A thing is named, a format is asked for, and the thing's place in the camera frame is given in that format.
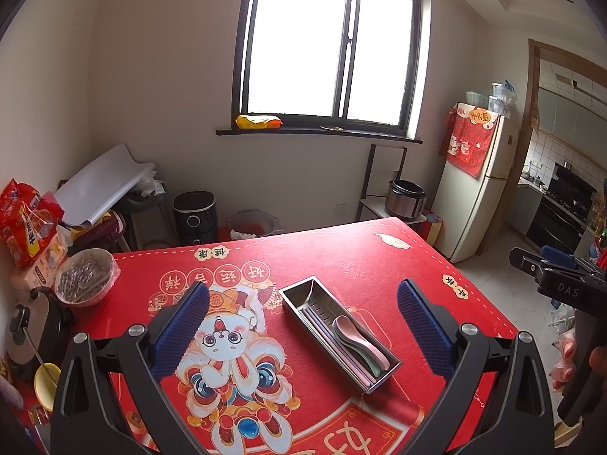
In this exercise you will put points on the stainless steel utensil tray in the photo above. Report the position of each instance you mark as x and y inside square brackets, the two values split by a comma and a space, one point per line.
[303, 294]

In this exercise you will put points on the yellow bag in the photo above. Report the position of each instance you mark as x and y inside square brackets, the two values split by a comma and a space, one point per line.
[258, 122]

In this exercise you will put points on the film-covered bowl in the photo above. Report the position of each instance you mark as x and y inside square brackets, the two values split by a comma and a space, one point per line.
[87, 277]

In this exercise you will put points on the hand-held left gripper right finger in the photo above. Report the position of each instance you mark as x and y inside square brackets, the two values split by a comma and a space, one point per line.
[424, 327]

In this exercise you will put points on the red printed table mat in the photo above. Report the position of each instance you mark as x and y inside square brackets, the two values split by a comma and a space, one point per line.
[332, 256]

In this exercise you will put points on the cardboard food box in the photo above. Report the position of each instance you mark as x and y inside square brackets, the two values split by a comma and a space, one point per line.
[45, 265]

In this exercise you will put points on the window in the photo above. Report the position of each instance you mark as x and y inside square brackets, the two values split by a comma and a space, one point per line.
[308, 42]

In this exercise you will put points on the kitchen stove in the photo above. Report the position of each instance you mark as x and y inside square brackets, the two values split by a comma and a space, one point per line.
[562, 208]

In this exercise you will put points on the white paper roll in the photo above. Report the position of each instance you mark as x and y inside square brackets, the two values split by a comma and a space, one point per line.
[99, 185]

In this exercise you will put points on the black pot with lid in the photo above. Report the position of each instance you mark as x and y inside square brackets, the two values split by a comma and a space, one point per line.
[42, 327]

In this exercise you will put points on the pink spoon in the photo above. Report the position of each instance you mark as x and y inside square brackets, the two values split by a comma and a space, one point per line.
[353, 334]

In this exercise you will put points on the grey bin with white bag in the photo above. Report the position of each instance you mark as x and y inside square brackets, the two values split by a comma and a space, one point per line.
[147, 218]

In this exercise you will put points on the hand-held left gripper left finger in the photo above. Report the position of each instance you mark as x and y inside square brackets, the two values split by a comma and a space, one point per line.
[182, 327]

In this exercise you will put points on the yellow cup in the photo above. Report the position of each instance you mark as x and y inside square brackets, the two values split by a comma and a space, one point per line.
[47, 384]

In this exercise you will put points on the red printed fridge cloth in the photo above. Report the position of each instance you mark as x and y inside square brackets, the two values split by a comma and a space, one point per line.
[467, 144]

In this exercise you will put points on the person's right hand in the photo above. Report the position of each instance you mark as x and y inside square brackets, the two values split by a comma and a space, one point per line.
[565, 362]

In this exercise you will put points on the black metal shelf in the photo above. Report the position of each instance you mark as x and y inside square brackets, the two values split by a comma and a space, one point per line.
[374, 175]

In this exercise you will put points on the white basin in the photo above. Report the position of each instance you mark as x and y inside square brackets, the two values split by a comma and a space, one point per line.
[253, 227]

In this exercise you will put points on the clear containers stack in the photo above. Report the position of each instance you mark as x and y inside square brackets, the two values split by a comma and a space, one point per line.
[495, 99]

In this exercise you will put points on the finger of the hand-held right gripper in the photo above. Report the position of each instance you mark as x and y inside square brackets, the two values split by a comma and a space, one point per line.
[529, 260]
[562, 257]

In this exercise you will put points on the rice cooker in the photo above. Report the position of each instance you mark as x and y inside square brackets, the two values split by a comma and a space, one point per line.
[405, 199]

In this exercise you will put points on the black air fryer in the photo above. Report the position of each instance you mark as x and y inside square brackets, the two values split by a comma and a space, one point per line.
[195, 218]

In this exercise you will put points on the white fridge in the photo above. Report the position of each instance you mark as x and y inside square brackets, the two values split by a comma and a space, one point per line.
[479, 208]

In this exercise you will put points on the red snack bag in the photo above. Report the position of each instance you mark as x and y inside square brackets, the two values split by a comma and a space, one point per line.
[26, 218]

